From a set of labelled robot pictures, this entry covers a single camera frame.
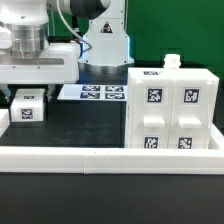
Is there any black cable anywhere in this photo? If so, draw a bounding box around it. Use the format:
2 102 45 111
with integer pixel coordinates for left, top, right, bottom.
56 0 88 54

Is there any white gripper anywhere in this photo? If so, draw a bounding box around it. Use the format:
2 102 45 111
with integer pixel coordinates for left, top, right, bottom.
0 43 81 102

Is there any white door panel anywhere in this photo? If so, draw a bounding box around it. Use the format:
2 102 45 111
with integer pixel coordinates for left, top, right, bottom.
168 80 217 149
129 80 173 149

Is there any white marker sheet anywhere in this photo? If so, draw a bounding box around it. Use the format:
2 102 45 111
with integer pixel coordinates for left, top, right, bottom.
58 84 127 101

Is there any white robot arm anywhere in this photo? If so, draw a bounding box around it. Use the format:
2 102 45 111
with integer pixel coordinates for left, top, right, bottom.
0 0 134 98

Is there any white U-shaped fence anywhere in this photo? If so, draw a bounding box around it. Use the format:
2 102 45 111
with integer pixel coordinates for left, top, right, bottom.
0 108 224 175

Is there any white cabinet top block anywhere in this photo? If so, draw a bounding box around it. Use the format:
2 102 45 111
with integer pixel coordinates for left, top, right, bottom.
10 89 45 122

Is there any white cabinet body box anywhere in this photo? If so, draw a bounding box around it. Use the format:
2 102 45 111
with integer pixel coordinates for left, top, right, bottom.
124 54 219 148

